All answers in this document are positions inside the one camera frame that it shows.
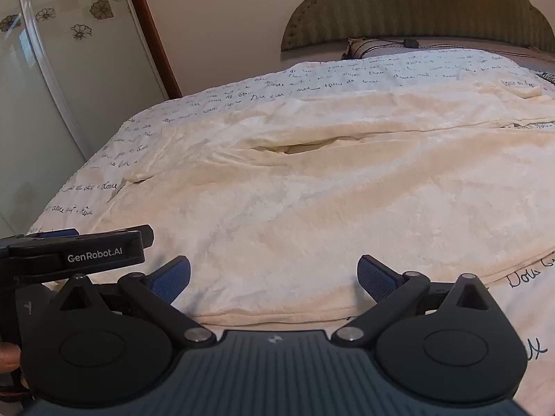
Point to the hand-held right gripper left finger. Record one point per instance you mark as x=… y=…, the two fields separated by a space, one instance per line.
x=171 y=278

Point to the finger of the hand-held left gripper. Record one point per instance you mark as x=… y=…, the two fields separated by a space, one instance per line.
x=58 y=233
x=52 y=258

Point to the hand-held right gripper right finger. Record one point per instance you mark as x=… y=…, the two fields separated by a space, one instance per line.
x=375 y=278

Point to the cream plush blanket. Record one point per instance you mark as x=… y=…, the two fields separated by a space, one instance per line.
x=303 y=208

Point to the person's left hand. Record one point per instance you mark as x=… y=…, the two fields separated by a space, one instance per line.
x=8 y=357

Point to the flower printed glass door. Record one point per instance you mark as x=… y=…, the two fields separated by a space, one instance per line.
x=43 y=95

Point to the white script printed blanket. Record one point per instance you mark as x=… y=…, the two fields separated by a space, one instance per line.
x=195 y=95

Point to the grey striped pillow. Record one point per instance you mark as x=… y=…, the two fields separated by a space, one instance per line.
x=373 y=48

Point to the small black charger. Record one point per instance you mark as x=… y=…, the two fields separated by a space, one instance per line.
x=411 y=43

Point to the black striped pillow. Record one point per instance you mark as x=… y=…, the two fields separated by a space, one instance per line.
x=546 y=76

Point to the green padded headboard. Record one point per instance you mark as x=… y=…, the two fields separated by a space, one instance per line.
x=412 y=4

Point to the brown wooden door frame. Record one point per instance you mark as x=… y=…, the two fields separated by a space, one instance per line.
x=151 y=30

